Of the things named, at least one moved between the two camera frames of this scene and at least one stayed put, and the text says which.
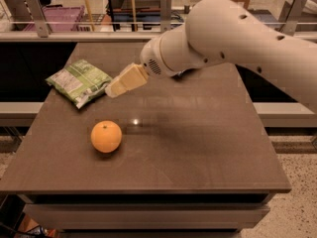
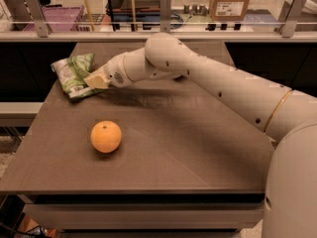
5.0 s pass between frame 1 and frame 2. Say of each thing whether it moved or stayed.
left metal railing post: stayed
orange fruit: stayed
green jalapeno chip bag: moved
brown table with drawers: stayed
